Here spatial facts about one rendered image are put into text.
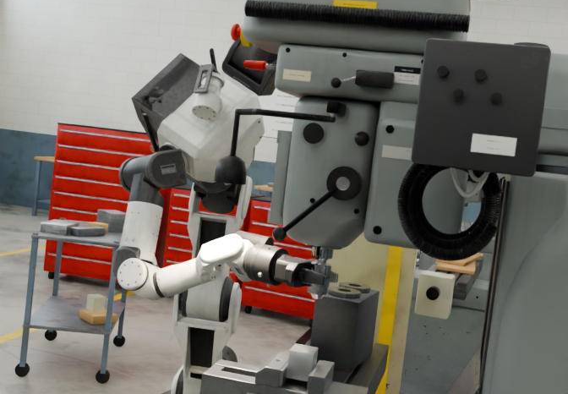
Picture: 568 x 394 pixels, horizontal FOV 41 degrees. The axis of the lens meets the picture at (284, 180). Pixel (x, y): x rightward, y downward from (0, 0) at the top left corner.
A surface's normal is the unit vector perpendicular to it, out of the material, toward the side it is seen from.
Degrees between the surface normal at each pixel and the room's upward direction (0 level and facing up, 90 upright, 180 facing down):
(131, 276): 72
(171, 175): 77
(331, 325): 90
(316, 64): 90
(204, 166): 141
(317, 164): 90
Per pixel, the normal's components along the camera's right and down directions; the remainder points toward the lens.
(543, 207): -0.25, 0.02
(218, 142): 0.53, 0.04
